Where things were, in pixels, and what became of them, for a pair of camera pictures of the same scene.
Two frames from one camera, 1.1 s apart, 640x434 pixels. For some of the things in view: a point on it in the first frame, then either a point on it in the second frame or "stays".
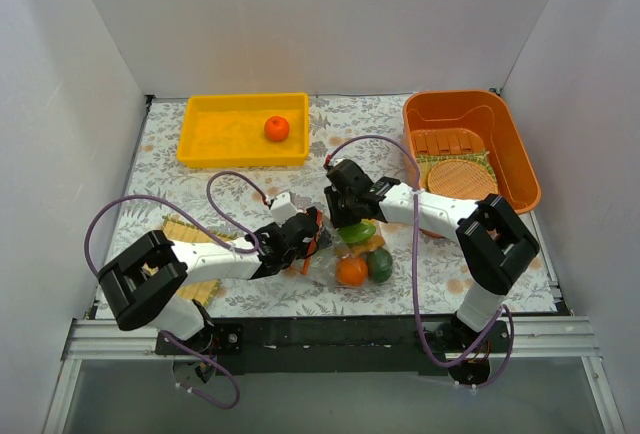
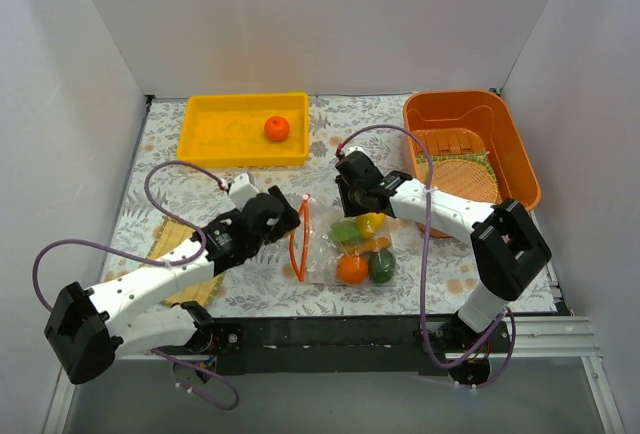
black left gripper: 310,233 to 283,209
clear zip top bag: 358,255 stays
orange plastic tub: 486,113 stays
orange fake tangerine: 276,128 stays
